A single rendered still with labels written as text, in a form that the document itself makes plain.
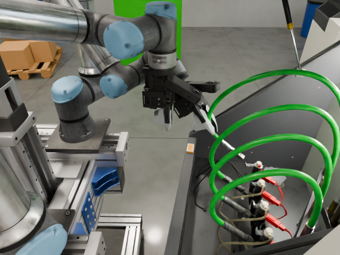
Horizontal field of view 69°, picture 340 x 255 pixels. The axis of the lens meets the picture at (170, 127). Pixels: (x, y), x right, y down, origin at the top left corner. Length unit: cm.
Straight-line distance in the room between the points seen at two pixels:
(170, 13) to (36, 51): 422
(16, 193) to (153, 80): 42
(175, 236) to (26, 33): 66
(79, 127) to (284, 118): 83
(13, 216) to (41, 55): 435
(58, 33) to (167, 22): 23
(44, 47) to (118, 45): 420
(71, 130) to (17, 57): 360
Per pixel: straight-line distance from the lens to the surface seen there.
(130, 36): 53
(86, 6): 99
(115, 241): 172
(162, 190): 219
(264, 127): 115
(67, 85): 100
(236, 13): 734
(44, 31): 57
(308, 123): 117
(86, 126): 105
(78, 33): 61
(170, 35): 63
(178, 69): 78
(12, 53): 460
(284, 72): 71
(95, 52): 79
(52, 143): 110
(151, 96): 70
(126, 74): 78
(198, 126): 79
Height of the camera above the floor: 167
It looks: 35 degrees down
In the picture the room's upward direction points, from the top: straight up
